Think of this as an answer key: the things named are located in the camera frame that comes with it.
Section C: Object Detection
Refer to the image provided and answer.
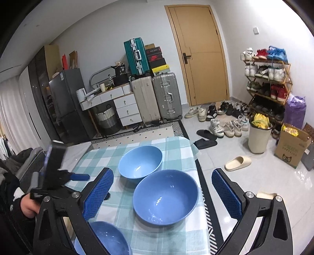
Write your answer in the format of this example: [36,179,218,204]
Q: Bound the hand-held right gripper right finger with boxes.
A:
[212,169,293,255]

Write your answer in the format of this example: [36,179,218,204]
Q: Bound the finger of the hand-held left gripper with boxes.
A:
[69,173,90,181]

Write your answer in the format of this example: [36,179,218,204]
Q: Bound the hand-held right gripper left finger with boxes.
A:
[33,167,115,255]

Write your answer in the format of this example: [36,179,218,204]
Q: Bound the blue bowl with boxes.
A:
[118,145,163,185]
[74,221,130,255]
[133,170,199,225]

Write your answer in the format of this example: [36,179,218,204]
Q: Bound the person's left forearm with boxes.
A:
[0,158,37,255]

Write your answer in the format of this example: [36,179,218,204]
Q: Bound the person's left hand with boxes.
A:
[20,194,41,217]

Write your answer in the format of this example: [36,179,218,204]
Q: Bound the grey marble coffee table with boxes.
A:
[61,142,93,172]

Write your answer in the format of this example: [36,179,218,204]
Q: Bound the grey quilted chair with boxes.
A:
[13,147,50,188]

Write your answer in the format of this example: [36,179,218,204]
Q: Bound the beige slide sandal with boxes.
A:
[256,192,277,200]
[225,156,252,171]

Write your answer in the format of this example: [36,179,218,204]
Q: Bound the black slipper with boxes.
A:
[196,129,218,140]
[194,139,218,150]

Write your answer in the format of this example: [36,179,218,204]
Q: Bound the woven laundry basket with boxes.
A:
[94,104,121,134]

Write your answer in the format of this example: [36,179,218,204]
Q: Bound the beige trash bin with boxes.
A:
[248,118,273,154]

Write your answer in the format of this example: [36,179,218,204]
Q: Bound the grey refrigerator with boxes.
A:
[48,68,97,145]

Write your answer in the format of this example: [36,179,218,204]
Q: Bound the teal plaid tablecloth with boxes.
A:
[71,137,211,255]

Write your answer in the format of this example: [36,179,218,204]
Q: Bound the white curtain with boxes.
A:
[0,78,33,153]

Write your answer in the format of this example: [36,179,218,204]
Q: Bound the dark glass cabinet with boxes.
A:
[28,45,62,143]

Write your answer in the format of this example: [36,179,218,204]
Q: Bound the cardboard box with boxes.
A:
[274,123,312,169]

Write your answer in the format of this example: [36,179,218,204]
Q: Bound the pile of sneakers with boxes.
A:
[184,100,250,138]

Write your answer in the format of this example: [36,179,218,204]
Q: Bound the yellow plastic bag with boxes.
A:
[253,113,271,129]

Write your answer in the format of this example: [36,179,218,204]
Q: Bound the white drawer desk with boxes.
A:
[80,84,143,128]

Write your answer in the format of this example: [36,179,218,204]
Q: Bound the grey felt bag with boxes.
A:
[300,143,314,171]

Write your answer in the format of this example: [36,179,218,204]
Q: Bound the cream suitcase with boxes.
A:
[131,76,161,124]

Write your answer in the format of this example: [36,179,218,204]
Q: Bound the oval mirror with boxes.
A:
[89,67,116,87]

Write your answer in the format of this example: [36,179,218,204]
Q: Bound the purple plastic bag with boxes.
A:
[285,94,307,129]

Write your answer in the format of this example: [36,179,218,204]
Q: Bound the black gift bag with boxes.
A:
[111,64,130,85]

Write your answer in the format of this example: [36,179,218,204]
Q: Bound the silver suitcase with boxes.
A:
[152,72,183,123]

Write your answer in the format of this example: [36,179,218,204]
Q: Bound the tan wooden door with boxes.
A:
[165,5,230,106]

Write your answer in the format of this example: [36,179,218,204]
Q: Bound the rows of sneakers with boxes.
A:
[240,46,288,123]

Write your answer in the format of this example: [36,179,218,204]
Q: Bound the teal suitcase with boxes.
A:
[123,37,151,76]

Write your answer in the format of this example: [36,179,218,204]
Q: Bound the yellow black shoe box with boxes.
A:
[152,64,170,74]

